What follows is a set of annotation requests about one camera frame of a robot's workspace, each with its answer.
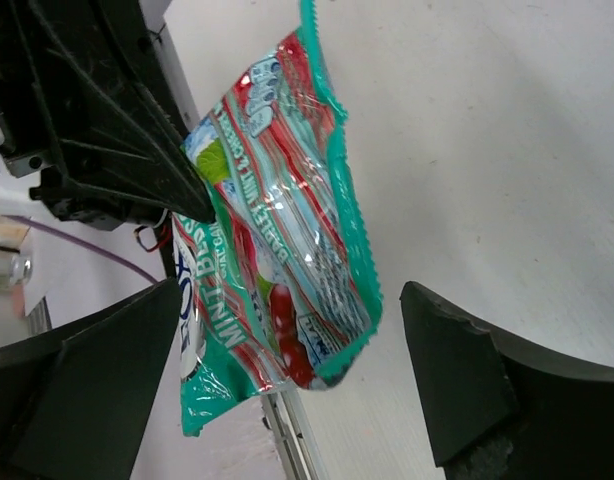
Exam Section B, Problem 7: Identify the teal Fox's candy bag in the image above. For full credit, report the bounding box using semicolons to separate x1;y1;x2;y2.
172;1;383;436

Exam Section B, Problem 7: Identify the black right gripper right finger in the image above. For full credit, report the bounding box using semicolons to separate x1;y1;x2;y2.
400;282;614;479

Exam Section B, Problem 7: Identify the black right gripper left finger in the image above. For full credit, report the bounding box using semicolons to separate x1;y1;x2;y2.
0;279;181;479

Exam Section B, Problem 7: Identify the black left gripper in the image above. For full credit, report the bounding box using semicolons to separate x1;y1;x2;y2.
0;1;214;230

